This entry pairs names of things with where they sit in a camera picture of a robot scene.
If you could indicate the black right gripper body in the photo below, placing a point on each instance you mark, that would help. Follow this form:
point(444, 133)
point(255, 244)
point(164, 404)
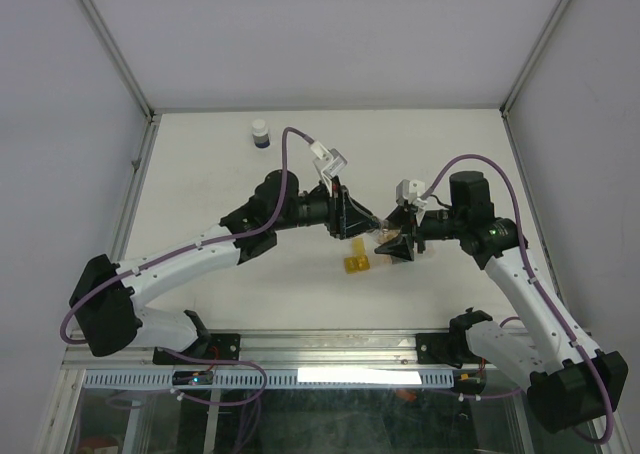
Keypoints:
point(417, 233)

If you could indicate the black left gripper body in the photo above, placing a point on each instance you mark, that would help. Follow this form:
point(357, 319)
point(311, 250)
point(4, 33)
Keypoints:
point(335, 208)

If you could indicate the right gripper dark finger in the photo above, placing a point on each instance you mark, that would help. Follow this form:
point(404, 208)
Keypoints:
point(400, 248)
point(398, 219)

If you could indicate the clear glass pill bottle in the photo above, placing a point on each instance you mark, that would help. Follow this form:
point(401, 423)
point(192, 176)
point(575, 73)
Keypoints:
point(384, 232)

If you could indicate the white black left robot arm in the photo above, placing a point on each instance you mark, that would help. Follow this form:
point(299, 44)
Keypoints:
point(111, 301)

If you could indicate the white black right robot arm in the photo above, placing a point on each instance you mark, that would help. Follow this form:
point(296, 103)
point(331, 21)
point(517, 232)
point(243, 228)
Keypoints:
point(566, 376)

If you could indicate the white-capped dark pill bottle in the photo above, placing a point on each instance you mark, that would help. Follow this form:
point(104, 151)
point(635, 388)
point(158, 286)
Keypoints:
point(260, 133)

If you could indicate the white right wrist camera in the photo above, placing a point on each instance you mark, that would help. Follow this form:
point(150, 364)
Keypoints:
point(410, 192)

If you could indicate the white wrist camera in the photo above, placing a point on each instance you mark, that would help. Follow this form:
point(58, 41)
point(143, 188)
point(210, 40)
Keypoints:
point(328, 163)
point(410, 192)

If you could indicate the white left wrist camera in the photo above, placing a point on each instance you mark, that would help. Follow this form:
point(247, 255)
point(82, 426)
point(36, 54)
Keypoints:
point(328, 163)

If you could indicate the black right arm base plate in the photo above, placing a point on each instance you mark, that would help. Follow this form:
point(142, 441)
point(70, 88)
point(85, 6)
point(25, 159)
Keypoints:
point(438, 348)

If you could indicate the white slotted cable duct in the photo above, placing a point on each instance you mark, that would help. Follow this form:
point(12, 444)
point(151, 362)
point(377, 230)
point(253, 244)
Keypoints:
point(319, 378)

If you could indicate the aluminium mounting rail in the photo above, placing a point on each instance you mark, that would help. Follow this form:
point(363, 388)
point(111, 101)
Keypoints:
point(280, 349)

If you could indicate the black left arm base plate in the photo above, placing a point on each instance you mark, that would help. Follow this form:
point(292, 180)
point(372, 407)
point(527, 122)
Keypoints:
point(213, 346)

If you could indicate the aluminium cage frame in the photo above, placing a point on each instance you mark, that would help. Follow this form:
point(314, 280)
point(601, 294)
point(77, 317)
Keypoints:
point(564, 72)

